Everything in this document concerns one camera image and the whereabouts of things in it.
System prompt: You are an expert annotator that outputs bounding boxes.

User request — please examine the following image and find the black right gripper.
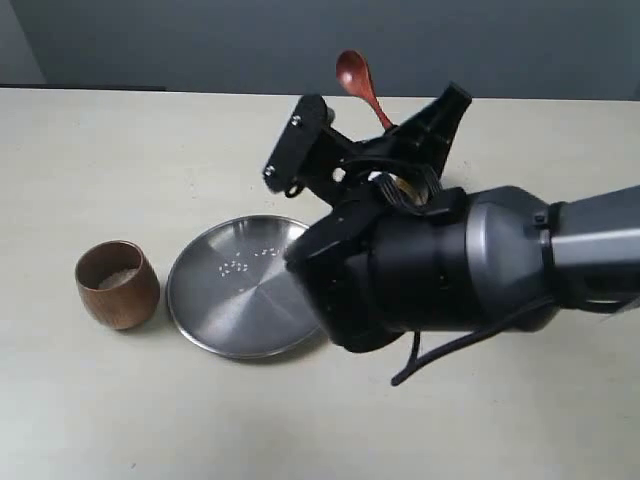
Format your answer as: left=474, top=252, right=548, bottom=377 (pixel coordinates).
left=301, top=82, right=472, bottom=205

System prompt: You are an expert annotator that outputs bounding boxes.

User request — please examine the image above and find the red wooden spoon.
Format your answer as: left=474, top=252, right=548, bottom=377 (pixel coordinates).
left=335, top=50, right=394, bottom=131

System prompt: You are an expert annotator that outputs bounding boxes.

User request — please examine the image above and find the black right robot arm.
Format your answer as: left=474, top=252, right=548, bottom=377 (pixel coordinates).
left=264, top=85, right=639, bottom=353

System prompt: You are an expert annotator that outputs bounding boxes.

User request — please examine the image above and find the steel bowl of rice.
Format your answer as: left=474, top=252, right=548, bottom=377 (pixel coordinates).
left=391, top=174, right=431, bottom=206

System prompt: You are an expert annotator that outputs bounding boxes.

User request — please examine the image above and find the brown wooden cup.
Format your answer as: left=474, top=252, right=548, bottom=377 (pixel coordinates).
left=75, top=240, right=161, bottom=330

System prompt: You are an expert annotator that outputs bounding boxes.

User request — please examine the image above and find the round steel plate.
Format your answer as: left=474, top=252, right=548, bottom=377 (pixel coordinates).
left=165, top=214, right=322, bottom=361

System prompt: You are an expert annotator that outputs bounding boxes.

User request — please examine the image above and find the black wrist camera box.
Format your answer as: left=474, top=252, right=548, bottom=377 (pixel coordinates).
left=262, top=94, right=335, bottom=196

